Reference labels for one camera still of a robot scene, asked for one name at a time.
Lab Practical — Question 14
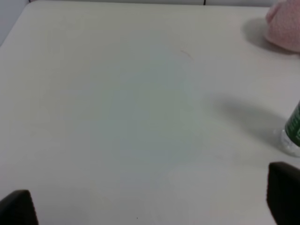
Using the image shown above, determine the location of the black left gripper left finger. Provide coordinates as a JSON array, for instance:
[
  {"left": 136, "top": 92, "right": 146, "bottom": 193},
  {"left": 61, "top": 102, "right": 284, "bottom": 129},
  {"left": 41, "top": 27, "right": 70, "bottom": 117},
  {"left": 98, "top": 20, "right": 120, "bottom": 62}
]
[{"left": 0, "top": 190, "right": 39, "bottom": 225}]

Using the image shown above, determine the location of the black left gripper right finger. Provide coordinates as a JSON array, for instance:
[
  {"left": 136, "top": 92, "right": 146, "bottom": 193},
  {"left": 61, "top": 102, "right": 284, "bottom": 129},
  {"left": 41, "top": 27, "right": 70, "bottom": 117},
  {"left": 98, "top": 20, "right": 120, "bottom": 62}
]
[{"left": 266, "top": 162, "right": 300, "bottom": 225}]

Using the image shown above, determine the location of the clear water bottle green label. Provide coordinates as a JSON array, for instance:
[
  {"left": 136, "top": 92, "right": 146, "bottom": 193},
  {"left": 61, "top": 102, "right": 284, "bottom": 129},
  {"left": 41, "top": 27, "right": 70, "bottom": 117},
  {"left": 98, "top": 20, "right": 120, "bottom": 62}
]
[{"left": 281, "top": 103, "right": 300, "bottom": 158}]

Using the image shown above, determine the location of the pink rolled towel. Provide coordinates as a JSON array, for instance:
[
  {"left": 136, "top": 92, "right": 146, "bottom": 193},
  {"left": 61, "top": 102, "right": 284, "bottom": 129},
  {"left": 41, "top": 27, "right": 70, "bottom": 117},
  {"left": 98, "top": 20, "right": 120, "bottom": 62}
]
[{"left": 265, "top": 0, "right": 300, "bottom": 53}]

